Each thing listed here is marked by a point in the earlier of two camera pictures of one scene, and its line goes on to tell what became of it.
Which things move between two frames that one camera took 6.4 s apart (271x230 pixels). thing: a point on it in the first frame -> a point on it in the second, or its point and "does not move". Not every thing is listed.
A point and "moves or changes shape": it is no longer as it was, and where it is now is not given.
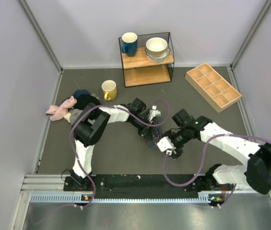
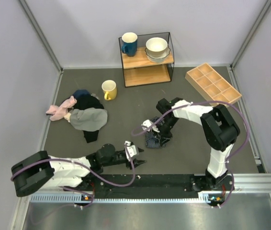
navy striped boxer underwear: (157, 132) moves or changes shape
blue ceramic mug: (129, 44) does not move
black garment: (82, 102) does not move
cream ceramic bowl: (156, 47) does not move
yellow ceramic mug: (109, 87) does not move
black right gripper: (179, 150) -> (163, 134)
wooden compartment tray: (216, 90) does not move
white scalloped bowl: (158, 59) does not move
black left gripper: (146, 132) -> (136, 162)
